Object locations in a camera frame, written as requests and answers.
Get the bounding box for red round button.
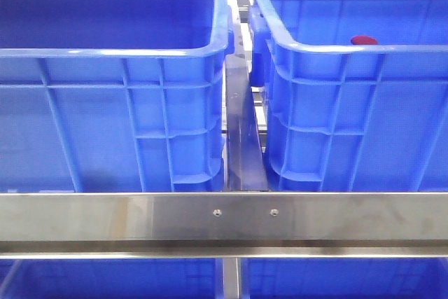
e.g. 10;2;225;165
351;35;378;46

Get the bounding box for right rail screw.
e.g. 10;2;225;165
269;209;279;217

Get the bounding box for blue crate lower left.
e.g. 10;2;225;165
1;259;223;298

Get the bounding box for blue crate lower right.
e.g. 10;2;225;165
245;258;447;298

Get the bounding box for rail screw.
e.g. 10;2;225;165
269;209;279;217
213;209;222;217

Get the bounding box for left rail screw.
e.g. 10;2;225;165
213;209;222;217

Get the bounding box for stainless steel front rail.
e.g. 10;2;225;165
1;192;447;259

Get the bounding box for steel divider bar centre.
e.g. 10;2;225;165
225;54;269;192

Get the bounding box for large blue crate right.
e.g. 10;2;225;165
248;0;447;192

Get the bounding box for steel vertical post lower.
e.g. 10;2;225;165
223;258;242;299

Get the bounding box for large blue crate left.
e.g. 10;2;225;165
1;0;233;193

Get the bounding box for large blue crate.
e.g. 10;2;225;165
248;0;447;192
1;0;233;193

